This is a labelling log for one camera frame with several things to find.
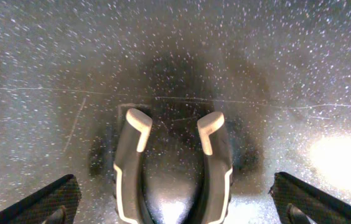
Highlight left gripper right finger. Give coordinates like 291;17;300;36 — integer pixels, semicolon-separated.
268;171;351;224

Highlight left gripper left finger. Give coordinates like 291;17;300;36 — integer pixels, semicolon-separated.
0;174;82;224

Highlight pliers with grey handles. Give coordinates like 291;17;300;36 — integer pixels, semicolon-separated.
112;108;234;224

